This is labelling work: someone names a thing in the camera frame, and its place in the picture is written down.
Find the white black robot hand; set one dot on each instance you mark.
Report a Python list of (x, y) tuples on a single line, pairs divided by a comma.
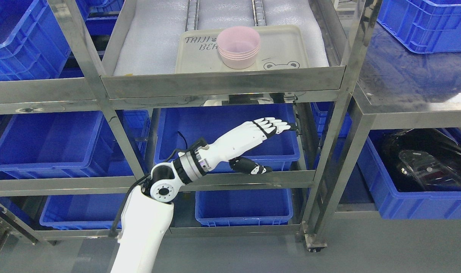
[(232, 145)]

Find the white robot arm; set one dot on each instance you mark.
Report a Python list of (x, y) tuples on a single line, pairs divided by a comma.
[(148, 209)]

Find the stainless steel shelf rack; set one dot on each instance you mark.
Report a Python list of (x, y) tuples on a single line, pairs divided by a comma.
[(319, 95)]

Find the blue bin middle shelf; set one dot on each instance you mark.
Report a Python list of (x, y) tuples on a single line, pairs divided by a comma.
[(180, 127)]

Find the blue bin shelf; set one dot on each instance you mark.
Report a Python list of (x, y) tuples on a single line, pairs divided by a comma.
[(180, 127), (243, 207)]

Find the blue bin bottom shelf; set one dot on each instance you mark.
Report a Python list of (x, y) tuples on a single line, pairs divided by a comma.
[(243, 207)]

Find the stack of pink bowls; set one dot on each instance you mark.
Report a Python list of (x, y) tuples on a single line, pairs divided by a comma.
[(238, 46)]

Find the cream plastic tray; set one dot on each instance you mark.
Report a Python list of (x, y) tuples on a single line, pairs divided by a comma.
[(281, 47)]

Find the stainless steel table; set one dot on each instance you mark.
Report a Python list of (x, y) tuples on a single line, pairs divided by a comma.
[(400, 87)]

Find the blue bin with helmet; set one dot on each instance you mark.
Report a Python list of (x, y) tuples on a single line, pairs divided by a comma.
[(395, 205)]

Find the black motorcycle helmet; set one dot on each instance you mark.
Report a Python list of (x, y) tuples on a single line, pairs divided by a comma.
[(423, 159)]

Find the blue bin lower left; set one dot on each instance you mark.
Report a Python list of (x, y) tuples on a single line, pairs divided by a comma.
[(81, 211)]

